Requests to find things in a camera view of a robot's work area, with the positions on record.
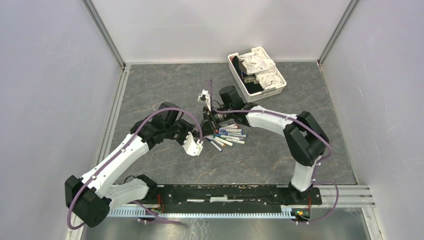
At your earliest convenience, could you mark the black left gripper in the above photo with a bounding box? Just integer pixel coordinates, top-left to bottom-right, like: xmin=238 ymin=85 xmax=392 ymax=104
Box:
xmin=164 ymin=117 xmax=197 ymax=146

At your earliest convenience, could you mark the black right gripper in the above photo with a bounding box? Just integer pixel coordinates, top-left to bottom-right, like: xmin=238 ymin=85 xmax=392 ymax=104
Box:
xmin=197 ymin=105 xmax=234 ymax=139

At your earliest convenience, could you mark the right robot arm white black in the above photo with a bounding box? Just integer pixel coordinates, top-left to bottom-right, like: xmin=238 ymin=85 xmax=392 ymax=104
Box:
xmin=197 ymin=85 xmax=331 ymax=204

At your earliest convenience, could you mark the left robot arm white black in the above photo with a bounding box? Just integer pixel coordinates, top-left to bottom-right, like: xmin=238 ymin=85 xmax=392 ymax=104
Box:
xmin=64 ymin=102 xmax=204 ymax=230

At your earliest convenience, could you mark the orange capped white marker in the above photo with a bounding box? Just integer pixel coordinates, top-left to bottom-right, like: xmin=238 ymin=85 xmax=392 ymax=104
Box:
xmin=211 ymin=138 xmax=226 ymax=147

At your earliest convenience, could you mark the white plastic basket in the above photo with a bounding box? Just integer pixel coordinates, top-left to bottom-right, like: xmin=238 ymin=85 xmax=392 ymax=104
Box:
xmin=227 ymin=46 xmax=287 ymax=102

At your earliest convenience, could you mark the black item in basket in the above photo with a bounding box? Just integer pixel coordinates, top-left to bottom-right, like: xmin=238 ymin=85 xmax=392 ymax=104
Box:
xmin=231 ymin=56 xmax=264 ymax=94

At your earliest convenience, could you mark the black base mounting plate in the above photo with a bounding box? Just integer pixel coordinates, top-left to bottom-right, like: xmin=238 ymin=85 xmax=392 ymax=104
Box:
xmin=125 ymin=184 xmax=323 ymax=215

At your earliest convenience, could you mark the crumpled white cloth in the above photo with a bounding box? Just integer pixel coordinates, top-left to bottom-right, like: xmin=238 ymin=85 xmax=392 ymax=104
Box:
xmin=238 ymin=47 xmax=283 ymax=90

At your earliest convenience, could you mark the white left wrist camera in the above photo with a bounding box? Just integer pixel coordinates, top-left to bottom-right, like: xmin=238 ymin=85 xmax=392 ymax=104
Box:
xmin=182 ymin=132 xmax=203 ymax=156

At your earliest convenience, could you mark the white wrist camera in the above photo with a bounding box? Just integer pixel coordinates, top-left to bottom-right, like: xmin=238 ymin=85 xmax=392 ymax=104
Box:
xmin=182 ymin=132 xmax=203 ymax=156
xmin=197 ymin=89 xmax=212 ymax=111

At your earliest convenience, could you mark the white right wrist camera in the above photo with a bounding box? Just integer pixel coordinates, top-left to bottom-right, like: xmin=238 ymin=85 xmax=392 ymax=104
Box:
xmin=197 ymin=89 xmax=212 ymax=111

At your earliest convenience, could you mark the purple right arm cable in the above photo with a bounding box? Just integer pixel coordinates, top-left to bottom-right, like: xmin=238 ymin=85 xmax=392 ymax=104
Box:
xmin=205 ymin=78 xmax=340 ymax=225

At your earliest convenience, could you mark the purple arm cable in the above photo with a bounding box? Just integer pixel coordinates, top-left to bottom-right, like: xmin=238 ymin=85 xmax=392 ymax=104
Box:
xmin=205 ymin=78 xmax=340 ymax=225
xmin=66 ymin=107 xmax=204 ymax=231

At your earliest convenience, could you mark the aluminium frame rail left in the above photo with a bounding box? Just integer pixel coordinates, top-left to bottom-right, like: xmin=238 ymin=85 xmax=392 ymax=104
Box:
xmin=95 ymin=64 xmax=132 ymax=165

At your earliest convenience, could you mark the aluminium frame rail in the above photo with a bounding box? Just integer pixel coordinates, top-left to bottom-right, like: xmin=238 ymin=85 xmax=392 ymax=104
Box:
xmin=95 ymin=64 xmax=132 ymax=165
xmin=317 ymin=185 xmax=376 ymax=209

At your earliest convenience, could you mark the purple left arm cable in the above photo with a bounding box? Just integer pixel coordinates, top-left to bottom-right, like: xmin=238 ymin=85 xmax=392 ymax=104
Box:
xmin=66 ymin=107 xmax=204 ymax=231

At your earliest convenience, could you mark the white slotted cable duct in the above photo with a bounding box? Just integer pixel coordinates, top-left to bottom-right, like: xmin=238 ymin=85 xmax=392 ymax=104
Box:
xmin=107 ymin=206 xmax=296 ymax=220

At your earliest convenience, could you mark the aluminium frame rail front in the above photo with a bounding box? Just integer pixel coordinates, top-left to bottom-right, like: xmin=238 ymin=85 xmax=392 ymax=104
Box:
xmin=317 ymin=185 xmax=376 ymax=209

